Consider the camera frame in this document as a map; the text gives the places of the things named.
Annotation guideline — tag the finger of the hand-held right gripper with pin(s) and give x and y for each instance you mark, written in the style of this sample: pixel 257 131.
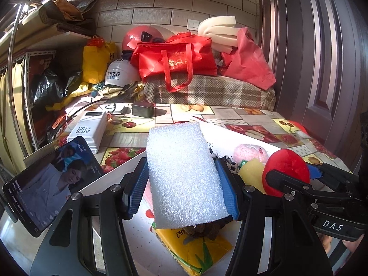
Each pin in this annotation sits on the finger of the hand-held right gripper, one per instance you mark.
pixel 290 182
pixel 314 171

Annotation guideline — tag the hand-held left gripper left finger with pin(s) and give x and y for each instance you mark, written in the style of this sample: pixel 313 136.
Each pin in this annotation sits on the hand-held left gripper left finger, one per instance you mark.
pixel 136 187

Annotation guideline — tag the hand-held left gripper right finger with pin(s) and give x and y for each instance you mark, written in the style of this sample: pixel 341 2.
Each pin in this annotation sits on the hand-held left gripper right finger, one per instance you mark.
pixel 228 189

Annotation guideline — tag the red plush toy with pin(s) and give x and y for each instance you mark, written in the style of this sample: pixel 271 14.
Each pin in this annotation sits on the red plush toy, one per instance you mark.
pixel 287 164

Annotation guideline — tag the pink plush toy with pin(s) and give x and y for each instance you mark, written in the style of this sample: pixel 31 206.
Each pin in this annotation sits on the pink plush toy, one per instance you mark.
pixel 248 152

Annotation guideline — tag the brown knit item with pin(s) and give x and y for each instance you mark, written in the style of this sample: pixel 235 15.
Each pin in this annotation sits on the brown knit item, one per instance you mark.
pixel 207 230

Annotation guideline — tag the white foam block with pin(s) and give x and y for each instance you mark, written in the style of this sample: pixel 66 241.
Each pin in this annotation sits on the white foam block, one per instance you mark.
pixel 184 172

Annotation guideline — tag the white cardboard box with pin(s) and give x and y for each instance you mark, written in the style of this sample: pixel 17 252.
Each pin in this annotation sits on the white cardboard box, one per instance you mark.
pixel 135 241

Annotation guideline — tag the pink packet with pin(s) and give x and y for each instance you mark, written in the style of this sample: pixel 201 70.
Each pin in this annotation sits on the pink packet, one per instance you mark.
pixel 148 201

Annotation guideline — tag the yellow plush toy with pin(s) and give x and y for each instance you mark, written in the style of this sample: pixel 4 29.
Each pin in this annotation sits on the yellow plush toy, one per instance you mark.
pixel 253 175

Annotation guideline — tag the green label card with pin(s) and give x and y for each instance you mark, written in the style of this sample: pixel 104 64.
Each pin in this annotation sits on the green label card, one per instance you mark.
pixel 242 164

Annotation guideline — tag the yellow printed packet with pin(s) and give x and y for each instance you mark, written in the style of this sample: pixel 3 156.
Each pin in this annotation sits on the yellow printed packet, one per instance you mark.
pixel 195 253

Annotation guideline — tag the white power bank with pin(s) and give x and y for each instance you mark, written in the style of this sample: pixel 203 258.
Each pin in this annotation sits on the white power bank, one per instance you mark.
pixel 86 132

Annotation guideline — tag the black charger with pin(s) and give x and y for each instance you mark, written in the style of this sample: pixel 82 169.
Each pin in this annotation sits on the black charger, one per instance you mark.
pixel 143 109

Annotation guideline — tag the white round charger pad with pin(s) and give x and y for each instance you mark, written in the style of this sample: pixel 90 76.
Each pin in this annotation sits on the white round charger pad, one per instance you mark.
pixel 119 109

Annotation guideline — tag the black smartphone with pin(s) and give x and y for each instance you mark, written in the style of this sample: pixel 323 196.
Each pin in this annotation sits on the black smartphone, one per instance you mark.
pixel 51 187

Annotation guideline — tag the plaid covered furniture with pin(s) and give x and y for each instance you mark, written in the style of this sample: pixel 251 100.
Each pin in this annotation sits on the plaid covered furniture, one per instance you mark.
pixel 215 92

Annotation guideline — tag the grey metal door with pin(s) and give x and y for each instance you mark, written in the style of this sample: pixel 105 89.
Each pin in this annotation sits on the grey metal door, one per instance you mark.
pixel 330 63

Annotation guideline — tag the yellow crumpled cloth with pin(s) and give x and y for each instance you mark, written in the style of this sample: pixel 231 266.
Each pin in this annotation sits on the yellow crumpled cloth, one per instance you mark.
pixel 77 90

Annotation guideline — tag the white helmet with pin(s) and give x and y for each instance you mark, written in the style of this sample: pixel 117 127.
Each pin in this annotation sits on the white helmet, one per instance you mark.
pixel 120 73

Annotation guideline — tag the red fabric bag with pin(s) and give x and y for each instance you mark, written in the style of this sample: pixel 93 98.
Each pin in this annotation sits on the red fabric bag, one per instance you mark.
pixel 247 63

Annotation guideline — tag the yellow bag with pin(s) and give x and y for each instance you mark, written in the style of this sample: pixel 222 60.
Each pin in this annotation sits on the yellow bag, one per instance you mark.
pixel 95 63

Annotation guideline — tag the red tote bag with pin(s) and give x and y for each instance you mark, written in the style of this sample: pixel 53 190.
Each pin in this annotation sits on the red tote bag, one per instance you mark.
pixel 178 60

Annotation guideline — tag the black plastic bag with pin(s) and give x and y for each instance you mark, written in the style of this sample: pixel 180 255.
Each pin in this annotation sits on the black plastic bag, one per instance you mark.
pixel 49 86

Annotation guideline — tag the yellow curtain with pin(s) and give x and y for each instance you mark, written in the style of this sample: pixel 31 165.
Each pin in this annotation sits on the yellow curtain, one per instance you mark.
pixel 11 120

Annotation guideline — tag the red helmet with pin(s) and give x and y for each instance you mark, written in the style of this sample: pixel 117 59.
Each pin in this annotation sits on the red helmet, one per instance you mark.
pixel 135 38

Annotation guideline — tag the cream foam sheets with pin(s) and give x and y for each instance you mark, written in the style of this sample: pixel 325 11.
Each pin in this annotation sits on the cream foam sheets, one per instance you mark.
pixel 215 28

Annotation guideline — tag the stack of cardboard sheets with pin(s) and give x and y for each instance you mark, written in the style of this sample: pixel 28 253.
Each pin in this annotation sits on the stack of cardboard sheets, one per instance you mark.
pixel 66 20

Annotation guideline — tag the wall light switch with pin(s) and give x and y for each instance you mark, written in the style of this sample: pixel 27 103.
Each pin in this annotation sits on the wall light switch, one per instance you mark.
pixel 192 24

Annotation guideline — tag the steel pipe rail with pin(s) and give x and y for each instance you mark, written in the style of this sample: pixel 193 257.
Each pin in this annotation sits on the steel pipe rail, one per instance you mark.
pixel 11 49

